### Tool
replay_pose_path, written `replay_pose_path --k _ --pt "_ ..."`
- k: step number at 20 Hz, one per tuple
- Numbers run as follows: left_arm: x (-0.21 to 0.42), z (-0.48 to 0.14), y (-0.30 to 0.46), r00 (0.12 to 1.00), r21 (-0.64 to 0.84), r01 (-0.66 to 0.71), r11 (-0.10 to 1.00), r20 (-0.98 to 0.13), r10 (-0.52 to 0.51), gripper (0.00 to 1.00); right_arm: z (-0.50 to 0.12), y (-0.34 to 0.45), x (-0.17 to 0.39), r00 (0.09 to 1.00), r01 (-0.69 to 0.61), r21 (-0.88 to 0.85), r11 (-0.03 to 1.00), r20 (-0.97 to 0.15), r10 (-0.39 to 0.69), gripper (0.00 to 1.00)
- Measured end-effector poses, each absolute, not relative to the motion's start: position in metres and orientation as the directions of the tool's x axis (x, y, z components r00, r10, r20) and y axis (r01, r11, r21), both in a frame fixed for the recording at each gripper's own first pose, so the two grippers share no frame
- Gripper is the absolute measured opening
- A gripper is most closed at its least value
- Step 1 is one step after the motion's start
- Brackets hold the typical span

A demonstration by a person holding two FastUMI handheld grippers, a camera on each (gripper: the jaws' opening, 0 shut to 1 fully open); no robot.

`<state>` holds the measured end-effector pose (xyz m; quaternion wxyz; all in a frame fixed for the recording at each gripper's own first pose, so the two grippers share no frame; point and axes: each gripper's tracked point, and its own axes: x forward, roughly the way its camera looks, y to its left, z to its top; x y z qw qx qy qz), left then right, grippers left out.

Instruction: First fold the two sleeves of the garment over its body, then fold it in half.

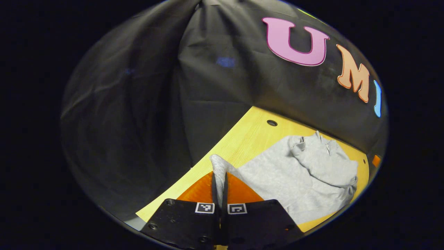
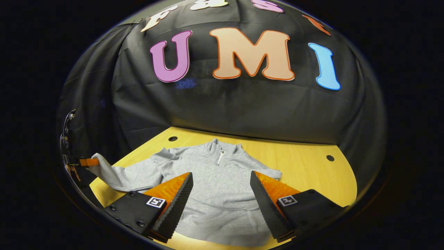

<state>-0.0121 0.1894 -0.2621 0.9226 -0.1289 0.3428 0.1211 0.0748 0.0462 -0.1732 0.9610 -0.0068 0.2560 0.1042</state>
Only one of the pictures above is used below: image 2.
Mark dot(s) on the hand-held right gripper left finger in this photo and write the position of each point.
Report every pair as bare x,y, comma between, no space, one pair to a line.
177,210

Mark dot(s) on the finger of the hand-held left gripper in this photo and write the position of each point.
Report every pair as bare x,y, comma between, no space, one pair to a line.
89,162

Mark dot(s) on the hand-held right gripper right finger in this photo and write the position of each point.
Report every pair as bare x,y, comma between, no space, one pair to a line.
267,211

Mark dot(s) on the grey zip-neck sweatshirt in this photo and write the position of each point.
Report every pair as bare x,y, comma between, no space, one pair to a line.
222,180

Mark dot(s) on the black backdrop cloth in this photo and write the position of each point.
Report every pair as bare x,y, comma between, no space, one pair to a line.
242,111

